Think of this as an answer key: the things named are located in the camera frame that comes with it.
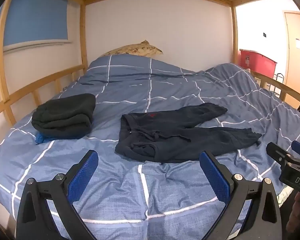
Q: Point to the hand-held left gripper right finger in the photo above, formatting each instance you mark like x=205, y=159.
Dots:
x=213, y=175

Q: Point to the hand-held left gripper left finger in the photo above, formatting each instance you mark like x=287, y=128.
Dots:
x=83, y=172

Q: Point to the dark navy pants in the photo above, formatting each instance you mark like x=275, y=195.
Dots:
x=177, y=140

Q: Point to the person's right hand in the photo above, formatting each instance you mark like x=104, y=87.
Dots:
x=298, y=208

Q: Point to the folded blue cloth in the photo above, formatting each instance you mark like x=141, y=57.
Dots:
x=41, y=138

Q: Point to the folded dark green garment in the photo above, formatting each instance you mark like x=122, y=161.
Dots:
x=65, y=115

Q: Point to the beige door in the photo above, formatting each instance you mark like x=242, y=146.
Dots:
x=293, y=67

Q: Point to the red storage bin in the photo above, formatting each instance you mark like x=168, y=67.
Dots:
x=257, y=62

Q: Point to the blue checked duvet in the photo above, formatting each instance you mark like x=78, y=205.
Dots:
x=165, y=92

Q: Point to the beige patterned pillow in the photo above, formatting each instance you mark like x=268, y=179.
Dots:
x=135, y=48

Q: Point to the blue window blind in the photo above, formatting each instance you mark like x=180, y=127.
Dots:
x=35, y=17

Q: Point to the wooden bunk bed frame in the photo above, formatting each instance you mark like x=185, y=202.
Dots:
x=83, y=30

